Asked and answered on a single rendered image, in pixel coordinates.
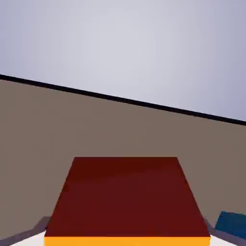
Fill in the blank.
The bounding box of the small blue cube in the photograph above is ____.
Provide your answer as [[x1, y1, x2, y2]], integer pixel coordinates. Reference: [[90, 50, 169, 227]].
[[214, 211, 246, 240]]

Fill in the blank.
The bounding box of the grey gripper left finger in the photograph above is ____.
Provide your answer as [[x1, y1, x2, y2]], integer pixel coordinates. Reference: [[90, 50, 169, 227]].
[[0, 216, 51, 246]]

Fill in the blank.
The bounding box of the small orange cube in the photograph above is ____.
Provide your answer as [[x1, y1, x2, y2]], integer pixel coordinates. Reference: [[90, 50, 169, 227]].
[[43, 156, 211, 246]]

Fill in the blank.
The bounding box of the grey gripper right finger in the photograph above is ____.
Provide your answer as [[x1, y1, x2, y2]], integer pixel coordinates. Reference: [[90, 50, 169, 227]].
[[202, 216, 246, 246]]

